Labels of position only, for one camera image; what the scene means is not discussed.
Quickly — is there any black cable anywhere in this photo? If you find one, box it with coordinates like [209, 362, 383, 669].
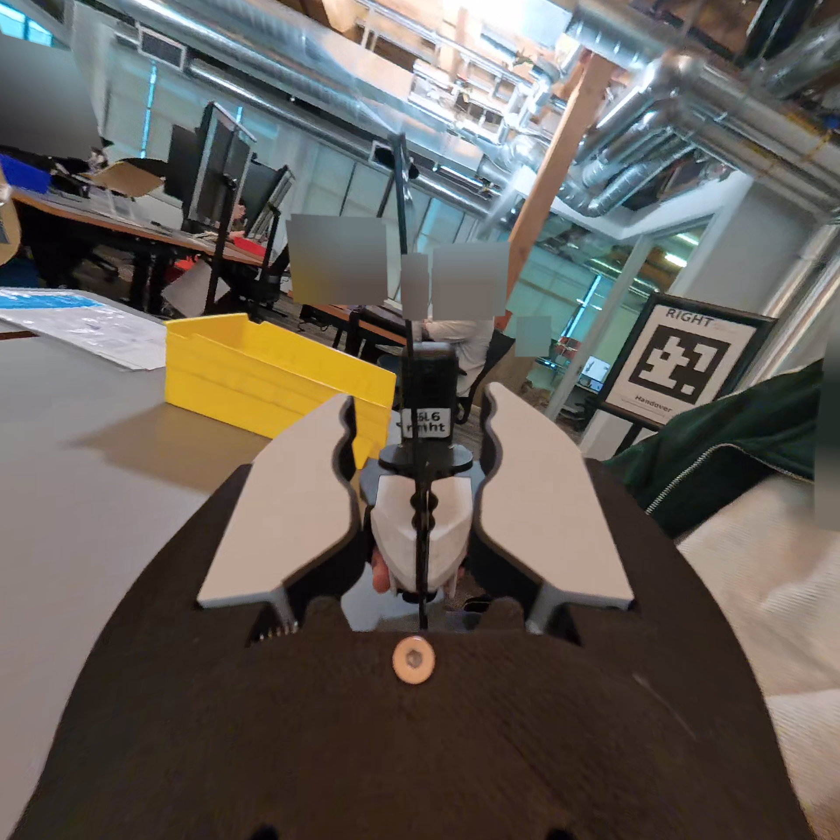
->
[390, 134, 437, 632]

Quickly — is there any yellow plastic bin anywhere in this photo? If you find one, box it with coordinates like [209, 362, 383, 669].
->
[163, 313, 398, 468]

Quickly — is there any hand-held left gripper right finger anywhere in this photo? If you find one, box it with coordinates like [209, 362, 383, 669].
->
[474, 382, 636, 634]

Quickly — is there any white garment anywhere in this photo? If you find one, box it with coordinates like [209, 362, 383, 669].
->
[676, 479, 840, 788]

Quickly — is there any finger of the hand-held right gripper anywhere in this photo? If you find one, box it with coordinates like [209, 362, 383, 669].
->
[371, 472, 422, 596]
[425, 472, 472, 596]

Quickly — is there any silver air duct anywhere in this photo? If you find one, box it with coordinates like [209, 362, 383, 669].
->
[72, 0, 506, 221]
[558, 52, 840, 217]

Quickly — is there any black office monitor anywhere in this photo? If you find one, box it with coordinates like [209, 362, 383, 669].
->
[164, 101, 257, 316]
[243, 161, 294, 245]

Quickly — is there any cardboard sheet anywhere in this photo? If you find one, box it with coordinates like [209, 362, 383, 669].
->
[85, 157, 166, 199]

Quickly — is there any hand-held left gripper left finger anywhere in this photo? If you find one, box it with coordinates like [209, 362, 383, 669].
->
[196, 392, 363, 630]

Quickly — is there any grey desk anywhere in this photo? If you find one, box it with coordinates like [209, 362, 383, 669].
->
[0, 287, 368, 808]

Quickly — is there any laminated paper sheet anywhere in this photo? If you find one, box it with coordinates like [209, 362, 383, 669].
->
[0, 287, 168, 371]

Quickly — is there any framed marker sign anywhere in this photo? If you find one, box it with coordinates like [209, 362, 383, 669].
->
[594, 292, 778, 434]

